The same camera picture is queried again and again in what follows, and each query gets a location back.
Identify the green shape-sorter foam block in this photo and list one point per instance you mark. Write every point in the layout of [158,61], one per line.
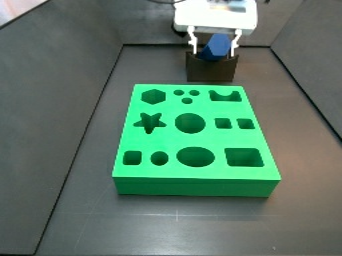
[193,142]

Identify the blue hexagonal prism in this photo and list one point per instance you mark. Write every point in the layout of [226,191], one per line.
[217,48]

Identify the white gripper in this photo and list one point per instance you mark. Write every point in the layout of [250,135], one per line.
[216,16]

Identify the black curved cradle stand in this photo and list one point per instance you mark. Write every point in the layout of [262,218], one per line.
[210,71]

